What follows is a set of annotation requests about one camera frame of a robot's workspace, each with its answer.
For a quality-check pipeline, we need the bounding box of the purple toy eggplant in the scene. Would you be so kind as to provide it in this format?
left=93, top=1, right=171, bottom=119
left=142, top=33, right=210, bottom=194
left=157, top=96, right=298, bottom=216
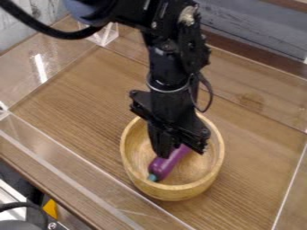
left=149, top=145, right=191, bottom=182

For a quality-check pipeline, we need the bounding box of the clear acrylic corner bracket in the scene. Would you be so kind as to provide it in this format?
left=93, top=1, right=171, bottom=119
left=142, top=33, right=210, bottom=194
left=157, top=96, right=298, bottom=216
left=87, top=22, right=119, bottom=47

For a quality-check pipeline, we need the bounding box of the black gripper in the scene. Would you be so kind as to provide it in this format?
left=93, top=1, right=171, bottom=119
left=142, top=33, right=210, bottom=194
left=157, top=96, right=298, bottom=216
left=130, top=84, right=212, bottom=159

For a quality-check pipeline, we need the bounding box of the brown wooden bowl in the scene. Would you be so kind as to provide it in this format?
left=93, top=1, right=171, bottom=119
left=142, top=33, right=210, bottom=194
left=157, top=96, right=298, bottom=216
left=121, top=115, right=225, bottom=201

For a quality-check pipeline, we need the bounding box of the clear acrylic tray wall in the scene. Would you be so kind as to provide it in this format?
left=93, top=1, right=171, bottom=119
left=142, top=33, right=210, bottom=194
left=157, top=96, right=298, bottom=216
left=0, top=102, right=195, bottom=230

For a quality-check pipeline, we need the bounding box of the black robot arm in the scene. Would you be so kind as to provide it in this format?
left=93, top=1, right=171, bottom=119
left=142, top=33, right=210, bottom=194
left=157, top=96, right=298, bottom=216
left=0, top=0, right=212, bottom=158

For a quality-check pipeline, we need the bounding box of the black cable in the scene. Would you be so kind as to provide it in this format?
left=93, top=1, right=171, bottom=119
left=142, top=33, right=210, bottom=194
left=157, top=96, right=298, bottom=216
left=0, top=201, right=50, bottom=230

